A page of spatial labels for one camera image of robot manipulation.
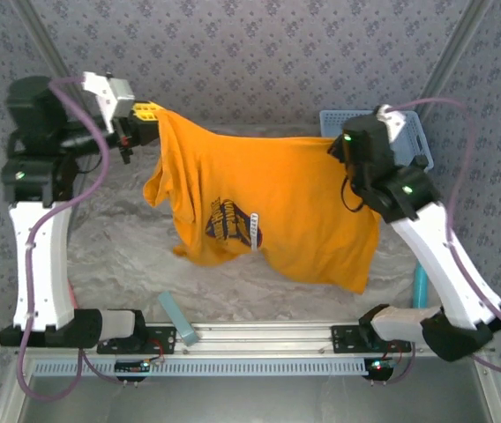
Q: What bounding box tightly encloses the orange t-shirt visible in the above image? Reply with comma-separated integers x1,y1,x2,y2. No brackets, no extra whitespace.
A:
143,108,382,295

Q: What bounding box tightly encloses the light blue plastic basket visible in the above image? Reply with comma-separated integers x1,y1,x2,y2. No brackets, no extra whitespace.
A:
319,108,435,173

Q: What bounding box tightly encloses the teal toy microphone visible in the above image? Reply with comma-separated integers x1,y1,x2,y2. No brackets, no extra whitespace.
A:
412,259,430,312

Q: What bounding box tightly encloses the light blue flat block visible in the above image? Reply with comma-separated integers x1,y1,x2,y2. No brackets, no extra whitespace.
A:
157,293,200,346

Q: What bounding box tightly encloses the left small circuit board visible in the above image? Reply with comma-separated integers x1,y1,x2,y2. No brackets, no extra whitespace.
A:
115,359,166,376

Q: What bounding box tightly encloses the small circuit board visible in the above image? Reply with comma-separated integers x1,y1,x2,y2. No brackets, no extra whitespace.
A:
363,357,400,382
115,359,166,376

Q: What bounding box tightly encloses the right small circuit board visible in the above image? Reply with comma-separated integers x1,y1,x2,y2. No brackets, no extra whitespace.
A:
363,357,400,382

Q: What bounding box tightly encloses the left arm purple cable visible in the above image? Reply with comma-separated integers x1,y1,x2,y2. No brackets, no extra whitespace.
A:
15,77,124,402

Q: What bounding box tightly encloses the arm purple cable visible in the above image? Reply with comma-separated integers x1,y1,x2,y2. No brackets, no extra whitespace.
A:
15,77,124,402
371,96,501,387

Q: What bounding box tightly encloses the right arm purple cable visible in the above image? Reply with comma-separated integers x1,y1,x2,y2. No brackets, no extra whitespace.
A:
371,96,501,387

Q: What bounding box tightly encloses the aluminium frame post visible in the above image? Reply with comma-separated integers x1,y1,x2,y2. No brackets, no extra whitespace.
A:
422,0,495,111
10,0,84,89

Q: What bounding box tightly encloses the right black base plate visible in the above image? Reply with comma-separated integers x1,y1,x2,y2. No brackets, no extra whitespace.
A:
331,324,413,354

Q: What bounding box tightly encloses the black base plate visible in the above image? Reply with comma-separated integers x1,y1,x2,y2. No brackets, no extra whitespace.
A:
96,324,177,356
331,324,413,354

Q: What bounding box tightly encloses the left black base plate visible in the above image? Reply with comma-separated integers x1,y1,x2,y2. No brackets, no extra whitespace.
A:
96,324,177,356

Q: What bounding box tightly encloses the aluminium rail frame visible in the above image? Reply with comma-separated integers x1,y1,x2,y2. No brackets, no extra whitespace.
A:
1,321,497,359

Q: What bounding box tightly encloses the light blue slotted cable duct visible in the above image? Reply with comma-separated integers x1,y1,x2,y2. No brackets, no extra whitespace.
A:
33,357,366,377

